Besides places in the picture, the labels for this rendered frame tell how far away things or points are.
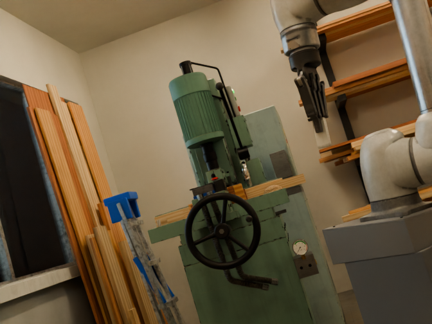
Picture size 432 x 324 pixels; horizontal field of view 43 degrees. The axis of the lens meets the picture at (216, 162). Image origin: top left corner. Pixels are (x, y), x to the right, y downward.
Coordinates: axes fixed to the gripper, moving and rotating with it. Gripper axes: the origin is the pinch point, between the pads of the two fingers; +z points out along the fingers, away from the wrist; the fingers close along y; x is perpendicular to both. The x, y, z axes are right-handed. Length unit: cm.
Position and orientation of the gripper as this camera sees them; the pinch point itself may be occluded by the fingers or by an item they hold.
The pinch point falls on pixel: (321, 132)
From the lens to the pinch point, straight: 132.9
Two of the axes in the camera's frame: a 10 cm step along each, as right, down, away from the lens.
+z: 2.0, 9.7, -1.1
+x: 8.0, -2.3, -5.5
